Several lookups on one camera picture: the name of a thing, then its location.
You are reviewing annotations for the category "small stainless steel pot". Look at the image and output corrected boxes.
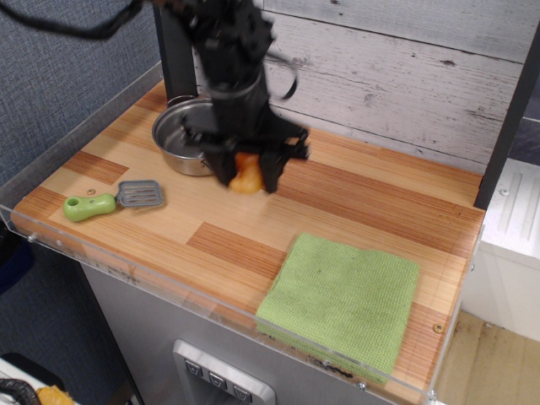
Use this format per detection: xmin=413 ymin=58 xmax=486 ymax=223
xmin=152 ymin=96 xmax=216 ymax=176

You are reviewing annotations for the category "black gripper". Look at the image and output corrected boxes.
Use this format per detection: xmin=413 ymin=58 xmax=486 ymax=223
xmin=180 ymin=78 xmax=309 ymax=193

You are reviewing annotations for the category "black braided cable bottom left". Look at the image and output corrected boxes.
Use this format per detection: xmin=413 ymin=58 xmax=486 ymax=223
xmin=0 ymin=378 xmax=41 ymax=405

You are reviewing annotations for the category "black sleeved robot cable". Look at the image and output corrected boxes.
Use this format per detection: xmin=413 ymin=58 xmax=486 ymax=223
xmin=0 ymin=0 xmax=144 ymax=41

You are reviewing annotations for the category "white ribbed side unit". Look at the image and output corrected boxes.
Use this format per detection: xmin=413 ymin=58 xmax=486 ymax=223
xmin=462 ymin=159 xmax=539 ymax=341

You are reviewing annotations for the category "dark grey right post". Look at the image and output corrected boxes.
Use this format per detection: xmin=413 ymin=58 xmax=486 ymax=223
xmin=473 ymin=27 xmax=539 ymax=210

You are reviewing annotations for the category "clear acrylic table guard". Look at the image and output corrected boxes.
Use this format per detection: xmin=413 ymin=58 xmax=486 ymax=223
xmin=6 ymin=67 xmax=483 ymax=404

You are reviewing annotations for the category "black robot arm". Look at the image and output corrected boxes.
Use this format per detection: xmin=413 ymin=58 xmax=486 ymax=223
xmin=162 ymin=1 xmax=309 ymax=193

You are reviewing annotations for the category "green folded cloth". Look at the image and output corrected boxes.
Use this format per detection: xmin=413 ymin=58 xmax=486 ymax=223
xmin=256 ymin=234 xmax=419 ymax=384

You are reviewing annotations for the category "dark grey post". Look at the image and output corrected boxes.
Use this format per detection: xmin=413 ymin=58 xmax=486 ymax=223
xmin=473 ymin=27 xmax=539 ymax=210
xmin=154 ymin=7 xmax=198 ymax=100

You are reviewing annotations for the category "orange plastic toy croissant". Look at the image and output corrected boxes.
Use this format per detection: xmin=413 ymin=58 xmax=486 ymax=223
xmin=229 ymin=152 xmax=265 ymax=194

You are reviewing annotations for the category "silver dispenser button panel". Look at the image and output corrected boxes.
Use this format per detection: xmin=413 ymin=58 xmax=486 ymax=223
xmin=172 ymin=339 xmax=277 ymax=404

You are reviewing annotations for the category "green handled grey toy spatula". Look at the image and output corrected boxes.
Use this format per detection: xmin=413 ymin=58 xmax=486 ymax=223
xmin=62 ymin=180 xmax=164 ymax=222

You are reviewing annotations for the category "grey toy appliance front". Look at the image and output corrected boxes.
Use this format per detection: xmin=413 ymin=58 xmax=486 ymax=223
xmin=83 ymin=266 xmax=379 ymax=404

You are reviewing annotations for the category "dark grey left post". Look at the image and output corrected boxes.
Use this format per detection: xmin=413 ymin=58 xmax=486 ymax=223
xmin=154 ymin=7 xmax=198 ymax=100

